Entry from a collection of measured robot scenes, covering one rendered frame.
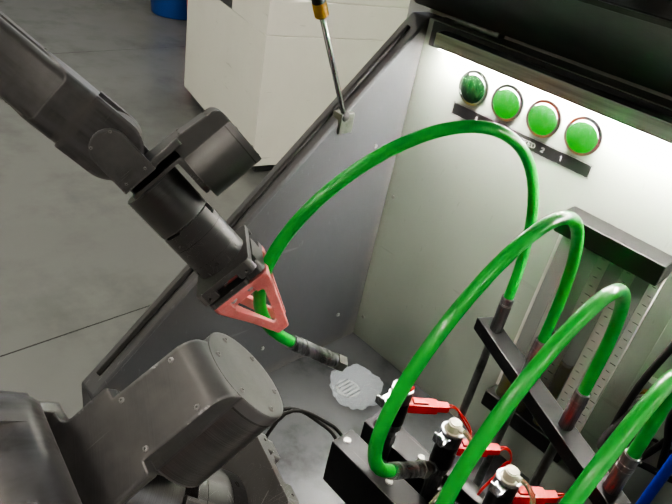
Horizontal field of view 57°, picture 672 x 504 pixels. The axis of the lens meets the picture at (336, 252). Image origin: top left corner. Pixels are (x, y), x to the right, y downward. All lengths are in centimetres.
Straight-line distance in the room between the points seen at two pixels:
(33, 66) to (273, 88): 293
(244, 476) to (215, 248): 26
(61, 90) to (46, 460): 36
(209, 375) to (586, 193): 68
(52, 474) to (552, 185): 75
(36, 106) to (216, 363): 34
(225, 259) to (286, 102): 295
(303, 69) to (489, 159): 263
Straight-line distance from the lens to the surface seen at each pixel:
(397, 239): 111
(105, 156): 58
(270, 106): 352
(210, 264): 62
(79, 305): 263
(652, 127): 82
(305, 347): 73
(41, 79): 59
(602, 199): 89
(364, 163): 62
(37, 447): 31
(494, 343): 91
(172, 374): 31
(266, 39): 338
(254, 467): 42
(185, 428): 31
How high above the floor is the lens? 163
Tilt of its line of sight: 32 degrees down
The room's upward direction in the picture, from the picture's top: 12 degrees clockwise
